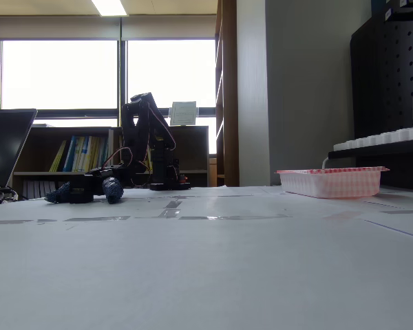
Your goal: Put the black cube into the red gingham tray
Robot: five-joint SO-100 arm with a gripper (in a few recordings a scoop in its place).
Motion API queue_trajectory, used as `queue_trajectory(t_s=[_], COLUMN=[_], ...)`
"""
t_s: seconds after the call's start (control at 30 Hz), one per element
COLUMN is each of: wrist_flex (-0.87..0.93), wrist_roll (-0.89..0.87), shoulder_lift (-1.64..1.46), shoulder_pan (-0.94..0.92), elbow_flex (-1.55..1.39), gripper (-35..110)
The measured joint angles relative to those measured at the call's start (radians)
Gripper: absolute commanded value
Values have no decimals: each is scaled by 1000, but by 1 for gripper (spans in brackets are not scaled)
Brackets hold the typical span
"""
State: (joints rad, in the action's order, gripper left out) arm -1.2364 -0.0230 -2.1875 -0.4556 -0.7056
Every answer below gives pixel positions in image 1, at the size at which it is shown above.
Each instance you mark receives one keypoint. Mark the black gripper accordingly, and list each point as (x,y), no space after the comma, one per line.
(83,189)

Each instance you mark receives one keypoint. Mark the small black box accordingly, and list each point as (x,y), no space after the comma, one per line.
(81,189)

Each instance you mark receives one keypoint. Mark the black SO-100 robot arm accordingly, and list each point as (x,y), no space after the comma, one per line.
(151,144)

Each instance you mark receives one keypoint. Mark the pink checkered tray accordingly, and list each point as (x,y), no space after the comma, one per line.
(332,182)

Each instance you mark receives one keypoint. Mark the low wooden bookshelf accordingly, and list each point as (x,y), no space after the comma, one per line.
(89,134)

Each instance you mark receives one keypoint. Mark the dark laptop screen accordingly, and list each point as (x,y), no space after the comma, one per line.
(5,144)

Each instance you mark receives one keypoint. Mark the white paper sign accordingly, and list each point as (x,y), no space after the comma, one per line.
(183,112)

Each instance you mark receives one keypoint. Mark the beige roller blind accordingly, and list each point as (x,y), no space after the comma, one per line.
(168,27)
(55,28)

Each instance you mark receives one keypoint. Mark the tall brown wooden shelf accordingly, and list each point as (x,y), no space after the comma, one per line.
(229,93)

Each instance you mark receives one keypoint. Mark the ceiling light panel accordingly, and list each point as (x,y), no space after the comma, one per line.
(109,7)

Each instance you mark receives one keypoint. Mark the black desk riser shelf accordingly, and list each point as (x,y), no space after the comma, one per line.
(382,161)

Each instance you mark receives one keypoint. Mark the white power strip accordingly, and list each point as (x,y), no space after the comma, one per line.
(382,137)

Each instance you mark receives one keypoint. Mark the black perforated pegboard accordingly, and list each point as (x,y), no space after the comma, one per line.
(389,75)

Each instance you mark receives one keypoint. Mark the dark labelled storage box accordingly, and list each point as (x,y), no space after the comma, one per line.
(399,8)

